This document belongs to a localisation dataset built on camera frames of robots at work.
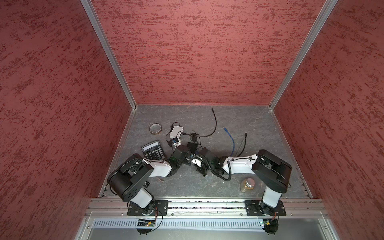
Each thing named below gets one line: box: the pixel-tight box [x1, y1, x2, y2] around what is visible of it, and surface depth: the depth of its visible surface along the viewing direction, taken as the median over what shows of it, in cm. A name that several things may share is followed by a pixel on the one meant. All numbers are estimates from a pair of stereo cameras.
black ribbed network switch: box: [186, 141, 198, 154], surface depth 99 cm
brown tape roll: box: [149, 123, 162, 135], surface depth 108 cm
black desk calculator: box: [141, 140, 166, 161], surface depth 94 cm
